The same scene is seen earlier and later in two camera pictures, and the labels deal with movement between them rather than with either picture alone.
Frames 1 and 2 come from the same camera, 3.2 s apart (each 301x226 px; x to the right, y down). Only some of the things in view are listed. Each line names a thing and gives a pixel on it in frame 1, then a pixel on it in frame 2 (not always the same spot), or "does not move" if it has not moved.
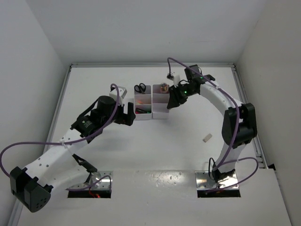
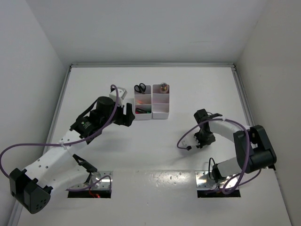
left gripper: x=124 y=118 does not move
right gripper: x=175 y=100 → x=211 y=140
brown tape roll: x=164 y=86 does not move
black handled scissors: x=141 y=88 does not move
